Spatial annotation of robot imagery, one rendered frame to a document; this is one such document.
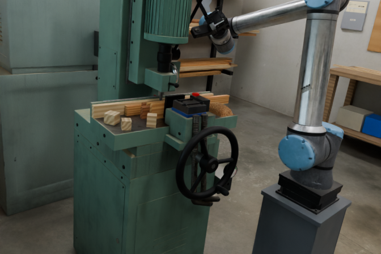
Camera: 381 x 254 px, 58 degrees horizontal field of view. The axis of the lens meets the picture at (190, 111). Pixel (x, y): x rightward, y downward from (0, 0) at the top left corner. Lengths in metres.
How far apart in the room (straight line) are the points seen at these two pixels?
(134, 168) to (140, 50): 0.48
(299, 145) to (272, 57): 3.66
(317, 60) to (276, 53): 3.58
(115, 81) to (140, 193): 0.51
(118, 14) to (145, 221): 0.86
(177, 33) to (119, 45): 0.30
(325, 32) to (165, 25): 0.59
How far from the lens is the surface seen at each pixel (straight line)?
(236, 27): 1.77
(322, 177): 1.63
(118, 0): 1.52
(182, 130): 1.25
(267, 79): 5.06
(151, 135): 1.28
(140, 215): 1.42
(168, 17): 1.31
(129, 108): 1.38
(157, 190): 1.41
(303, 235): 1.66
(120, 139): 1.21
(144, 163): 1.31
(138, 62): 1.46
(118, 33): 1.52
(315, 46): 1.38
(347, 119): 4.05
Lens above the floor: 1.36
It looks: 18 degrees down
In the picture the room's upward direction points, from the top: 7 degrees clockwise
